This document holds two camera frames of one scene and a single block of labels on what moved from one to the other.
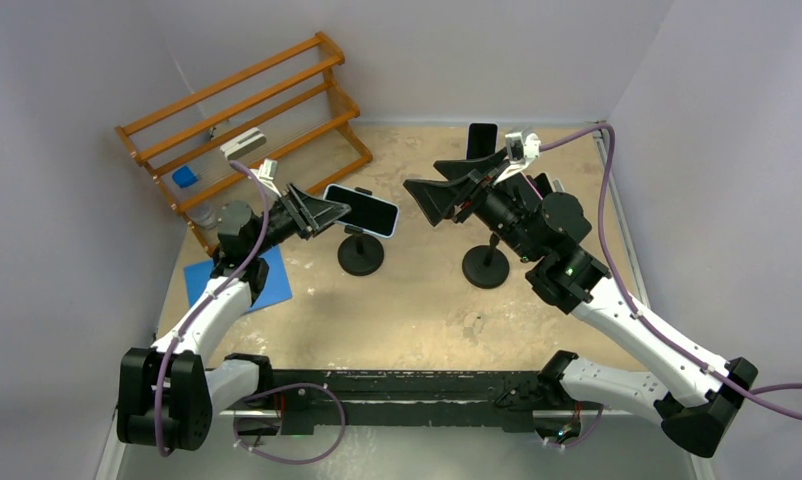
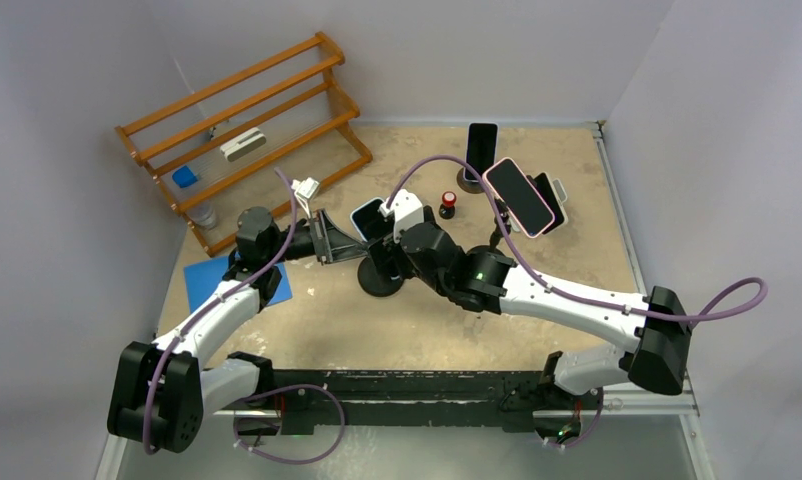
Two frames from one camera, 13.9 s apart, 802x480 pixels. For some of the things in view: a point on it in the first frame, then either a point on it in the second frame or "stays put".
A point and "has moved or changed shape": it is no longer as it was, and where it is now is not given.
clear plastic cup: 204,216 stays put
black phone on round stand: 482,140 stays put
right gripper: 466,192 to 385,251
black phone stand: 359,254 has moved or changed shape
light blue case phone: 374,214 has moved or changed shape
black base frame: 323,403 stays put
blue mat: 275,287 stays put
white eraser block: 249,141 stays put
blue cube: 184,177 stays put
